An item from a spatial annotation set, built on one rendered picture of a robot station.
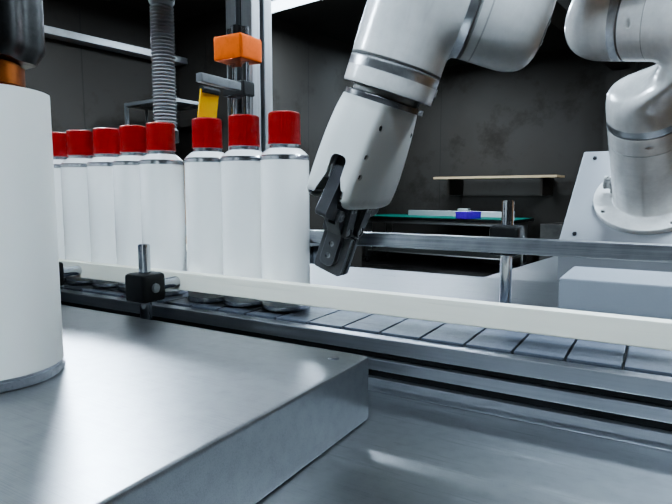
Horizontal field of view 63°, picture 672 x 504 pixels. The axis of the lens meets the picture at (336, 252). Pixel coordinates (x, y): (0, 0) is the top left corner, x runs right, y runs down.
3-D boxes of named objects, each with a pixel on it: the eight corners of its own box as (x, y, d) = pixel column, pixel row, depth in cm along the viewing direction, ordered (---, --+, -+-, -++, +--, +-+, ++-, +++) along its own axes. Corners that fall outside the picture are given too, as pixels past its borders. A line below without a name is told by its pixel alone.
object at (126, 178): (108, 289, 70) (101, 125, 68) (141, 284, 75) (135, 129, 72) (136, 293, 68) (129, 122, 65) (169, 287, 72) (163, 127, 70)
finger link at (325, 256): (336, 202, 55) (317, 263, 57) (319, 202, 52) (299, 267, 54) (363, 213, 53) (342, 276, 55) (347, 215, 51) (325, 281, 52)
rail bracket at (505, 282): (472, 373, 53) (476, 201, 51) (492, 354, 59) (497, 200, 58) (506, 378, 52) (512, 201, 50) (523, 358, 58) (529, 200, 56)
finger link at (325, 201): (356, 131, 50) (365, 171, 55) (307, 191, 48) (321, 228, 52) (367, 134, 50) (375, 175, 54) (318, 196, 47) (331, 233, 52)
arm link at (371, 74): (379, 65, 56) (370, 94, 57) (334, 45, 49) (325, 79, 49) (453, 86, 52) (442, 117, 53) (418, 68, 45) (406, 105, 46)
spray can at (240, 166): (213, 304, 61) (208, 114, 59) (243, 297, 65) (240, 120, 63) (250, 309, 58) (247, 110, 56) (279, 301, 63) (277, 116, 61)
